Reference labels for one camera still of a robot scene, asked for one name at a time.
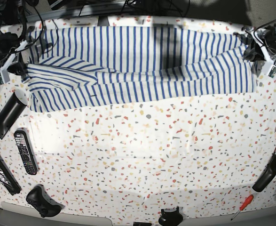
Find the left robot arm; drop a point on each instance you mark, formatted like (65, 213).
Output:
(263, 27)

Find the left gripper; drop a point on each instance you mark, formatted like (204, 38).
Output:
(261, 47)

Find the long black bar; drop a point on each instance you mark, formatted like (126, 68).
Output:
(7, 179)

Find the blue white striped t-shirt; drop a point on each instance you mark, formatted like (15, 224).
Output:
(94, 66)

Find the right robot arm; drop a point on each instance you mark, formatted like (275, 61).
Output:
(11, 12)

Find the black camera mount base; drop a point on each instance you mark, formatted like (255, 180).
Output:
(170, 218)

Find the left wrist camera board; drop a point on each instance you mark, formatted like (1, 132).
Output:
(272, 71)

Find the black tv remote control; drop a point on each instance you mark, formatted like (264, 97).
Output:
(26, 153)

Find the black game controller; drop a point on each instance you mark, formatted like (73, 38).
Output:
(36, 199)

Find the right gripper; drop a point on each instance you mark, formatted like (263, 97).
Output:
(11, 60)

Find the black curved handle tool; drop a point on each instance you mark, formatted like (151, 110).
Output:
(267, 176)

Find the grey monitor stand foot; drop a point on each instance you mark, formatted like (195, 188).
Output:
(103, 21)

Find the black cylindrical speaker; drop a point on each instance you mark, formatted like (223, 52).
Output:
(11, 111)

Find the red handled screwdriver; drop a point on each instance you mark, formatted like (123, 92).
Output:
(247, 201)

